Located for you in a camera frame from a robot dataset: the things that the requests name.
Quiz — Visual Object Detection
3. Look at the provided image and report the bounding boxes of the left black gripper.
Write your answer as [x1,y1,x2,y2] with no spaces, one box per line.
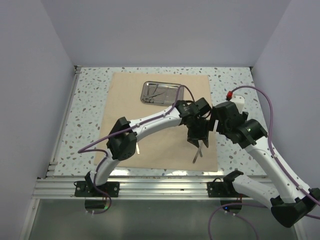
[187,116,210,148]

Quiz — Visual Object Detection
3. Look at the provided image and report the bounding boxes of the steel instrument tray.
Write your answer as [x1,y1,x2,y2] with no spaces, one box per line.
[140,81,184,107]

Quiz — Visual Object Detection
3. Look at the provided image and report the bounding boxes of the steel tweezers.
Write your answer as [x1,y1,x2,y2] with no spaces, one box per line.
[136,143,140,155]

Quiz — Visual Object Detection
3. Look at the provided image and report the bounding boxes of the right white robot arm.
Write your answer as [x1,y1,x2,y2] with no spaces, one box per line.
[209,101,320,228]

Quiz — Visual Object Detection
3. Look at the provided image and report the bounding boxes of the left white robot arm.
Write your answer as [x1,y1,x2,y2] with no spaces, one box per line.
[85,97,212,197]

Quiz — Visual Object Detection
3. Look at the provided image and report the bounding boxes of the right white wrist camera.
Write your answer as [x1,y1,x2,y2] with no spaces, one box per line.
[226,91,245,114]

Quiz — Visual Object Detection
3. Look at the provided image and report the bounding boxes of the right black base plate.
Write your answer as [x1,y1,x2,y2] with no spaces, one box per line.
[206,181,241,198]

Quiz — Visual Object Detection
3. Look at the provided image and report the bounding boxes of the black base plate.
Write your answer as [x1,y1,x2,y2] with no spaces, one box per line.
[206,181,241,198]
[73,181,120,198]

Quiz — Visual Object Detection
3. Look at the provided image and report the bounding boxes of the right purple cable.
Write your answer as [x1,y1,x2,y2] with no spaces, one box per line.
[207,85,320,240]

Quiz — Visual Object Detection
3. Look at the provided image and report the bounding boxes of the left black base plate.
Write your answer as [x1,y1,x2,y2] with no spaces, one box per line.
[73,181,120,198]

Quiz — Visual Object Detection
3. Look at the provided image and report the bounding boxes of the aluminium mounting rail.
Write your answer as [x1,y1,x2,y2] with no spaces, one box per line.
[31,175,223,200]

